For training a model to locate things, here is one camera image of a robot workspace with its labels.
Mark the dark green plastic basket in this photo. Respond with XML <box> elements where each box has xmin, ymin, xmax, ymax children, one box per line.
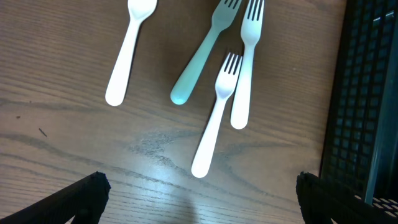
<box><xmin>320</xmin><ymin>0</ymin><xmax>397</xmax><ymax>203</ymax></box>

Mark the clear white plastic basket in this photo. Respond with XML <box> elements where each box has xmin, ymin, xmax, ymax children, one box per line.
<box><xmin>371</xmin><ymin>197</ymin><xmax>398</xmax><ymax>218</ymax></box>

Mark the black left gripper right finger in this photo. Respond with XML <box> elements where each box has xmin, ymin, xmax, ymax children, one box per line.
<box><xmin>296</xmin><ymin>172</ymin><xmax>397</xmax><ymax>224</ymax></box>

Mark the white plastic fork, upper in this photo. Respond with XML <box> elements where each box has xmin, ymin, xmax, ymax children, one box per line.
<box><xmin>231</xmin><ymin>0</ymin><xmax>266</xmax><ymax>129</ymax></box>

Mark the mint green plastic fork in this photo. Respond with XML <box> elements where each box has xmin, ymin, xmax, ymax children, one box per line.
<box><xmin>170</xmin><ymin>0</ymin><xmax>242</xmax><ymax>105</ymax></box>

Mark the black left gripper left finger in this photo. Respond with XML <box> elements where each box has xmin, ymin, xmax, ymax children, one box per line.
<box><xmin>1</xmin><ymin>172</ymin><xmax>111</xmax><ymax>224</ymax></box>

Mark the white plastic spoon by forks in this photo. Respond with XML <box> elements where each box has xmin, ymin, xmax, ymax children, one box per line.
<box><xmin>105</xmin><ymin>0</ymin><xmax>157</xmax><ymax>106</ymax></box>

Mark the white plastic fork, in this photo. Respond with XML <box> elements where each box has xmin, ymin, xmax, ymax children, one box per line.
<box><xmin>231</xmin><ymin>0</ymin><xmax>266</xmax><ymax>129</ymax></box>
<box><xmin>191</xmin><ymin>53</ymin><xmax>242</xmax><ymax>178</ymax></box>

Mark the white plastic fork, lower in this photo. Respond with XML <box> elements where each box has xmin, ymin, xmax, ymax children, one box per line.
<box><xmin>191</xmin><ymin>53</ymin><xmax>242</xmax><ymax>178</ymax></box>

